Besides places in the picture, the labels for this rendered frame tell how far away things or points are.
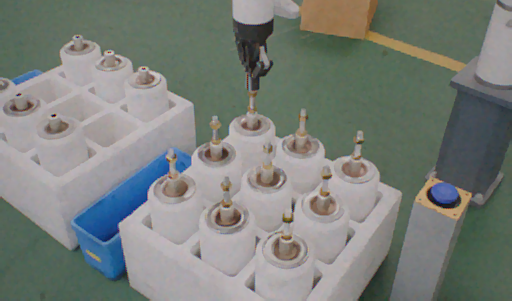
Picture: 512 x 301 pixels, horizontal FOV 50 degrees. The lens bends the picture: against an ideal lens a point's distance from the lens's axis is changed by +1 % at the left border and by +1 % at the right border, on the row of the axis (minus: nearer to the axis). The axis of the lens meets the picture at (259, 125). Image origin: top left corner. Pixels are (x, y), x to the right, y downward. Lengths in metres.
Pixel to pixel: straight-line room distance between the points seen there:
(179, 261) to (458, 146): 0.70
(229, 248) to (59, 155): 0.43
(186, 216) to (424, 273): 0.42
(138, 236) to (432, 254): 0.51
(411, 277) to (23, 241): 0.81
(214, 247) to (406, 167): 0.69
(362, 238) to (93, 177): 0.56
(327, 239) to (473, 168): 0.52
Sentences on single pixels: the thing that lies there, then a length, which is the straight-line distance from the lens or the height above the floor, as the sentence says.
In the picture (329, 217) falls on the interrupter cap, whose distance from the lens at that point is 0.95.
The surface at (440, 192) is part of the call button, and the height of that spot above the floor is 0.33.
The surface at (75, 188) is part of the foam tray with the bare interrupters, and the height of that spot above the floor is 0.15.
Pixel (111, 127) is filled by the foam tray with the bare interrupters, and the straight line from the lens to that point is 1.36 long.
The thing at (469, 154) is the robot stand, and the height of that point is 0.13.
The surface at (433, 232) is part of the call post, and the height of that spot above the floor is 0.27.
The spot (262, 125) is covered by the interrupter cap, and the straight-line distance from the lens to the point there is 1.13.
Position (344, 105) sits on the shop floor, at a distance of 1.66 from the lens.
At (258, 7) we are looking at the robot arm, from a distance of 0.96.
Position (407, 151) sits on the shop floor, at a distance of 1.53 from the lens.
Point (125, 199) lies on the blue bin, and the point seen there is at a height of 0.08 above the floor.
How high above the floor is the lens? 0.93
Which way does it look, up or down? 37 degrees down
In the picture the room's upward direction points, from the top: 1 degrees clockwise
